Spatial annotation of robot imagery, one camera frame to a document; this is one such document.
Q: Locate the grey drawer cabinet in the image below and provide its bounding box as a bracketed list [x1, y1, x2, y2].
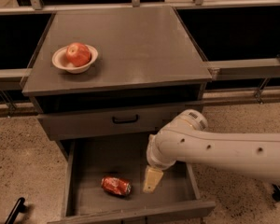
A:
[22, 7, 211, 154]

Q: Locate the metal window railing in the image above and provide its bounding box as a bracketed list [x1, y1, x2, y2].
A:
[0, 0, 280, 110]

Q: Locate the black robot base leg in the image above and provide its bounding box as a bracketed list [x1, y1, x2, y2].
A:
[272, 185, 280, 202]

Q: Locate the black drawer handle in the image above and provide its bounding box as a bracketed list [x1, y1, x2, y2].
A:
[112, 114, 139, 124]

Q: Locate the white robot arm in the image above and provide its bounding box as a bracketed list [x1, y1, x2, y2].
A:
[143, 109, 280, 193]

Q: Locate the white bowl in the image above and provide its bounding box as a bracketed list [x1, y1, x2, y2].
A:
[51, 42, 98, 74]

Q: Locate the black leg lower left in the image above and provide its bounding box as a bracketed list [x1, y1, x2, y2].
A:
[5, 197, 26, 224]

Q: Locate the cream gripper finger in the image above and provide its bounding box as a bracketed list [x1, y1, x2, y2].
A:
[143, 166, 163, 193]

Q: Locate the red apple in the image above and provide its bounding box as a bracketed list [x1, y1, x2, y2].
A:
[65, 43, 91, 67]

